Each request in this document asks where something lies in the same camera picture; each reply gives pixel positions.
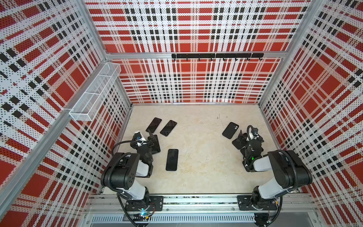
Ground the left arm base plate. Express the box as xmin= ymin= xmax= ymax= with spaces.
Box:
xmin=125 ymin=196 xmax=164 ymax=212

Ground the black smartphone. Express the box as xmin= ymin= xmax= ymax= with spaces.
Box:
xmin=151 ymin=135 xmax=161 ymax=155
xmin=160 ymin=120 xmax=177 ymax=137
xmin=146 ymin=117 xmax=162 ymax=133
xmin=165 ymin=149 xmax=179 ymax=171

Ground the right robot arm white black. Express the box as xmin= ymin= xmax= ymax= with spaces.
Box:
xmin=240 ymin=125 xmax=313 ymax=211

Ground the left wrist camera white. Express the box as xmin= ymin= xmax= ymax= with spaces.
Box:
xmin=133 ymin=131 xmax=146 ymax=142

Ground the black phone case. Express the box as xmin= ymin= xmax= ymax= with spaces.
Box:
xmin=222 ymin=122 xmax=239 ymax=139
xmin=232 ymin=133 xmax=246 ymax=150

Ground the aluminium front rail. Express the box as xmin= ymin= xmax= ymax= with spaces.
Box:
xmin=80 ymin=194 xmax=323 ymax=227

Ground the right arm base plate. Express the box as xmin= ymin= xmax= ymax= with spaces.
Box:
xmin=237 ymin=195 xmax=278 ymax=211

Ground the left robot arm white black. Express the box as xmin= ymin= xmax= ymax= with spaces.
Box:
xmin=101 ymin=131 xmax=160 ymax=207

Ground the white wire mesh shelf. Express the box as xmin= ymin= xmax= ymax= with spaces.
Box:
xmin=70 ymin=62 xmax=121 ymax=122

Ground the black hook rail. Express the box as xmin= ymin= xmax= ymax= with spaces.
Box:
xmin=171 ymin=53 xmax=264 ymax=59

